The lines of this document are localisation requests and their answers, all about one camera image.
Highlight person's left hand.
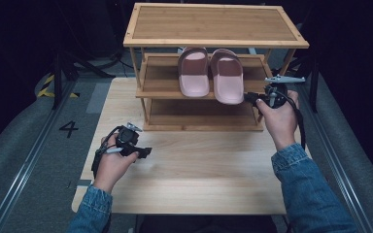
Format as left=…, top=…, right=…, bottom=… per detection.
left=92, top=135, right=141, bottom=194

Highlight yellow black hazard tape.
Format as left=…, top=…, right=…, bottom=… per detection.
left=37, top=74, right=81, bottom=99

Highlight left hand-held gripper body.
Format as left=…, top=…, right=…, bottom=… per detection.
left=115, top=121, right=144, bottom=158

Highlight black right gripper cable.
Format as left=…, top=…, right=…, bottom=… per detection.
left=276, top=89, right=307, bottom=150

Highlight pink slipper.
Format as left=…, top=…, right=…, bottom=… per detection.
left=209, top=48, right=245, bottom=106
left=177, top=47, right=211, bottom=99

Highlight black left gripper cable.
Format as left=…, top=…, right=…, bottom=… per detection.
left=90, top=125, right=124, bottom=180

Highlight person's dark pants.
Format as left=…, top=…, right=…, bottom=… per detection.
left=135, top=215, right=279, bottom=233

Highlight wooden shoe rack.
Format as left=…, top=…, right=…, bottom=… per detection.
left=122, top=2, right=311, bottom=133

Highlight black metal stand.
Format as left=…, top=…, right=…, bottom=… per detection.
left=51, top=48, right=117, bottom=111

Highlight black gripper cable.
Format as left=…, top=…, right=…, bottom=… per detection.
left=90, top=125, right=124, bottom=180
left=276, top=89, right=307, bottom=150

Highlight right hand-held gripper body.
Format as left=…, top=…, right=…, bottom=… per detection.
left=263, top=74, right=307, bottom=109

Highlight person's right hand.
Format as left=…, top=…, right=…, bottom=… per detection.
left=254, top=89, right=301, bottom=152

